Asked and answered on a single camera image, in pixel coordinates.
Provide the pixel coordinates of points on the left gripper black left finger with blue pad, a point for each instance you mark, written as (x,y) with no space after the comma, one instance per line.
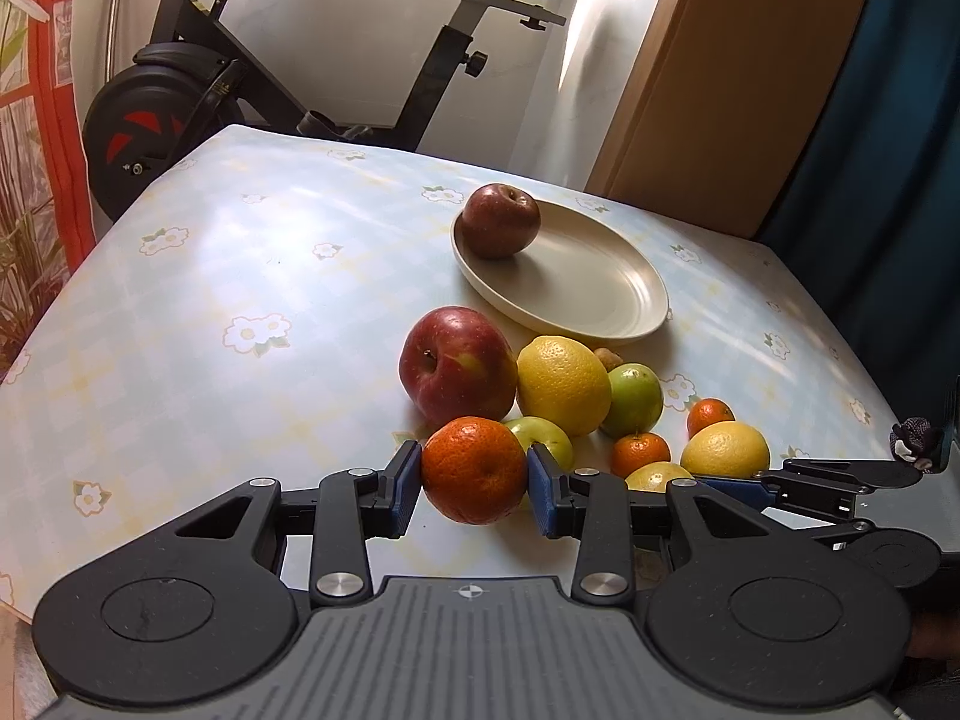
(232,547)

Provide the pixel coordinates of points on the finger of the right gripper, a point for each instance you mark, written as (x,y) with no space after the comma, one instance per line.
(789,493)
(861,473)

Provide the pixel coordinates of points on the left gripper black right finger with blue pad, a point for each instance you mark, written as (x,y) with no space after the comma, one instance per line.
(610,522)

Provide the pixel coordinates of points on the small orange mandarin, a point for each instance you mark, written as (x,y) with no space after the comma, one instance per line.
(630,453)

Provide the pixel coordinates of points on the small yellow lemon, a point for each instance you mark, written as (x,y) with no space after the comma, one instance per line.
(654,477)

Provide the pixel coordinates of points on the large orange mandarin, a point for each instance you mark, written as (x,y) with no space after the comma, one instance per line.
(474,470)

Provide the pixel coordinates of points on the green round apple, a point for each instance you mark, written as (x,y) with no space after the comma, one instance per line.
(637,400)

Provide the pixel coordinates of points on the large yellow grapefruit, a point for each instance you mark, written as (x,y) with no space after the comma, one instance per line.
(561,380)

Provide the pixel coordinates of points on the small mandarin at rear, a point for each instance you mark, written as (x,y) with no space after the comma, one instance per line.
(706,412)

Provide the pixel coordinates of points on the brown kiwi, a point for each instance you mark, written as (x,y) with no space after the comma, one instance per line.
(608,359)

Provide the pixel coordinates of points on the large red apple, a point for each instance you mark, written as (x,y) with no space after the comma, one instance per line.
(456,363)

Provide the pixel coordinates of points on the floral plastic tablecloth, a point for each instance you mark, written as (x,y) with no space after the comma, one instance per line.
(245,319)

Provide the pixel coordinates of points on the beige round plate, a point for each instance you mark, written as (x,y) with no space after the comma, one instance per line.
(578,278)

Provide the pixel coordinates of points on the teal curtain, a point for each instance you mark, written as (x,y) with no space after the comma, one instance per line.
(867,224)

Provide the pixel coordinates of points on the dark red apple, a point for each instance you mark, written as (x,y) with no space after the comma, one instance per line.
(499,220)

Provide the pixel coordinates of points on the wooden wardrobe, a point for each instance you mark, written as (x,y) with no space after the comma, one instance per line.
(719,103)

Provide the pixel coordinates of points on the black exercise bike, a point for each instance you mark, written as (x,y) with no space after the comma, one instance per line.
(194,77)

